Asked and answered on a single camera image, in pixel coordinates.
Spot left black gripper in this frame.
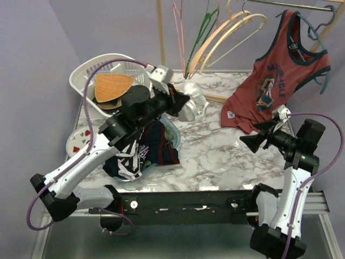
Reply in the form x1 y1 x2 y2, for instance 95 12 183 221
135 81 189 130

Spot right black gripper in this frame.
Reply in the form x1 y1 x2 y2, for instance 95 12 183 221
240 117 299 153

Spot white tank top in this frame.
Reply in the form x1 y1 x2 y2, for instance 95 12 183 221
177 82 209 122

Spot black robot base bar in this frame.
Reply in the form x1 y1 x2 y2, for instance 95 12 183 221
109 190 259 227

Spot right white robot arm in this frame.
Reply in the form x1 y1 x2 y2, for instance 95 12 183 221
240 119 326 258

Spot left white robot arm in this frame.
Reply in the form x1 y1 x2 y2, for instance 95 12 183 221
30 84 190 222

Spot tan wooden hanger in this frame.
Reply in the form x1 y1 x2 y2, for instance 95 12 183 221
187 0 251 75

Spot red graphic tank top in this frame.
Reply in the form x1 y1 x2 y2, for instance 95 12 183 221
220 10 331 134

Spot green plastic hanger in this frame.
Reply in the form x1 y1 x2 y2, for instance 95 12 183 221
184 1 220 79

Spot cream wooden hanger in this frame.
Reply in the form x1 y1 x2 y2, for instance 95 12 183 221
198 13 267 74

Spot blue plastic hanger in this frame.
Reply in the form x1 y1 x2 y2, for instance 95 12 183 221
295 4 337 94

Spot clear blue plastic bin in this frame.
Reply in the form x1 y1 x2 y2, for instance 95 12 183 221
112 115 182 182

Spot pile of dark clothes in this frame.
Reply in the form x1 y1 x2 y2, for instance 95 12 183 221
102 120 181 181

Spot dark hats in basket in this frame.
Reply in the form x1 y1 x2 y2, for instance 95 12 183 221
92 93 124 110

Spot white plastic laundry basket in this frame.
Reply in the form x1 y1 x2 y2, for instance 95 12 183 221
69 53 151 118

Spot watermelon pattern plate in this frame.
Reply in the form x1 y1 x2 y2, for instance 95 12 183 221
66 125 91 158

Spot wooden clothes rack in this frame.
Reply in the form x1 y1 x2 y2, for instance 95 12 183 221
156 1 344 106

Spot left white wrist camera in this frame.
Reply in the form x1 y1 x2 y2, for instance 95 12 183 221
145 63 173 95

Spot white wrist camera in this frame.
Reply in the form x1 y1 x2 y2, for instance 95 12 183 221
272 105 291 130
145 63 173 95

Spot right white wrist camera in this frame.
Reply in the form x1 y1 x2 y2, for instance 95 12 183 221
272 105 291 130

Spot pink wire hanger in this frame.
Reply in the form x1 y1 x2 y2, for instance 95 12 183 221
172 0 186 75
188 1 232 79

